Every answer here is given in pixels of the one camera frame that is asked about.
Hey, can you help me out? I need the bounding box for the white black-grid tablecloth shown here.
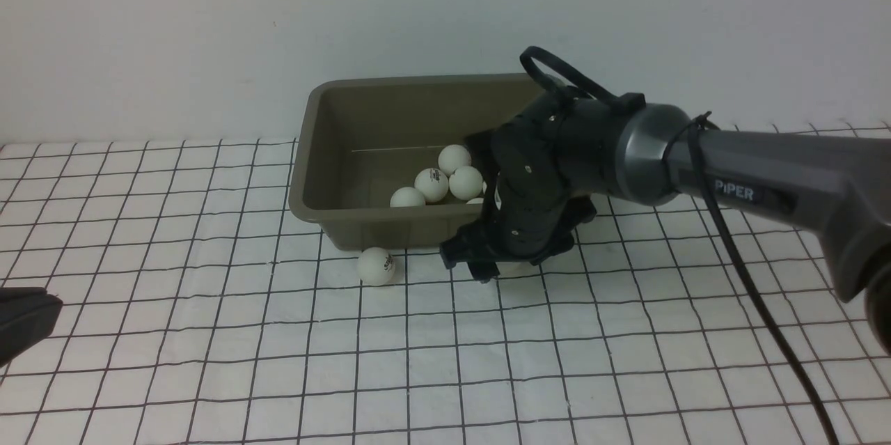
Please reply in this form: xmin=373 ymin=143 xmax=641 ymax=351
xmin=0 ymin=122 xmax=891 ymax=445

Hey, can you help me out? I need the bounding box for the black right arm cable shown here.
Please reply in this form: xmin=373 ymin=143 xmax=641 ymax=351
xmin=519 ymin=46 xmax=839 ymax=445

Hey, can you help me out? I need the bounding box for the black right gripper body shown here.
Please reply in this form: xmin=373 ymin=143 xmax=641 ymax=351
xmin=440 ymin=93 xmax=627 ymax=272

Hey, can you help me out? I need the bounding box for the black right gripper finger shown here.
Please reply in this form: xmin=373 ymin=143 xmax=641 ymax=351
xmin=468 ymin=261 xmax=499 ymax=283

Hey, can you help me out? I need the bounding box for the white printed ball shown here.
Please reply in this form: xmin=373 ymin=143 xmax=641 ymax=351
xmin=356 ymin=247 xmax=395 ymax=286
xmin=414 ymin=168 xmax=449 ymax=204

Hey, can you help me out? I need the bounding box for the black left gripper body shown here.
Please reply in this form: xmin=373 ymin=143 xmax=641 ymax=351
xmin=1 ymin=288 xmax=63 ymax=366

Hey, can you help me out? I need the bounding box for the olive green plastic bin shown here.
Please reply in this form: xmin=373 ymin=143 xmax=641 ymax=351
xmin=289 ymin=74 xmax=542 ymax=251

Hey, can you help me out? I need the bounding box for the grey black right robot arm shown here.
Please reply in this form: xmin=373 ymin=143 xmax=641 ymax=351
xmin=440 ymin=89 xmax=890 ymax=350

